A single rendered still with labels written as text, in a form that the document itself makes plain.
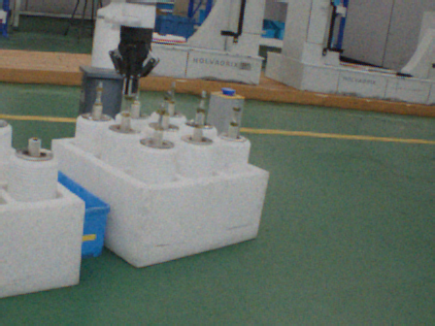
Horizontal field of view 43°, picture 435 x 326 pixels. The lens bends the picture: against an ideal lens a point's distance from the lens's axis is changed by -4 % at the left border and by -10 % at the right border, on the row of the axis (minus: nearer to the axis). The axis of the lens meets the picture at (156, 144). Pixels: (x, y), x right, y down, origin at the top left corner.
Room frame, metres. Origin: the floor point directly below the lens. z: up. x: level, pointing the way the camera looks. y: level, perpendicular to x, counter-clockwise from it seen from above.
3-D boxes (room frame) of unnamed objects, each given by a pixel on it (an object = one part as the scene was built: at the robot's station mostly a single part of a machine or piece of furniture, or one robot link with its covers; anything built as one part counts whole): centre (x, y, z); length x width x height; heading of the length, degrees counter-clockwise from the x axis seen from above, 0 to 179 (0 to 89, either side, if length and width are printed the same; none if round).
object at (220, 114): (1.65, -0.18, 0.16); 0.07 x 0.07 x 0.31; 41
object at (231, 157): (1.39, -0.18, 0.16); 0.10 x 0.10 x 0.18
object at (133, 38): (1.33, 0.08, 0.45); 0.08 x 0.08 x 0.09
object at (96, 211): (1.25, 0.21, 0.06); 0.30 x 0.11 x 0.12; 38
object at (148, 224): (1.40, -0.01, 0.09); 0.39 x 0.39 x 0.18; 41
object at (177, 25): (6.20, 0.03, 0.19); 0.50 x 0.41 x 0.37; 23
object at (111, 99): (1.92, 0.20, 0.15); 0.15 x 0.15 x 0.30; 19
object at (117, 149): (1.33, 0.08, 0.16); 0.10 x 0.10 x 0.18
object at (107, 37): (1.92, 0.20, 0.39); 0.09 x 0.09 x 0.17; 19
